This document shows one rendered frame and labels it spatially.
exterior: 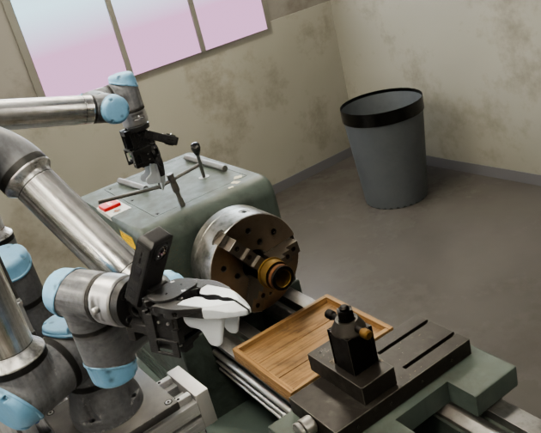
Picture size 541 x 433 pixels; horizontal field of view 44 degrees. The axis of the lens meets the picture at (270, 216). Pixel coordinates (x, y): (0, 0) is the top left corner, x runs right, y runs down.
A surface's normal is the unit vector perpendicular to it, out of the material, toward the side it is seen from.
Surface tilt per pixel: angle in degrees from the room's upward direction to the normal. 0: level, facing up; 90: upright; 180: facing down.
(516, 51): 90
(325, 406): 0
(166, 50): 90
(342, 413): 0
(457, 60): 90
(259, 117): 90
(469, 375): 0
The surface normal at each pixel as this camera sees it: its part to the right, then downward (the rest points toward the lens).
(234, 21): 0.58, 0.20
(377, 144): -0.32, 0.52
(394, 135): 0.11, 0.45
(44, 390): 0.79, 0.04
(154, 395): -0.22, -0.89
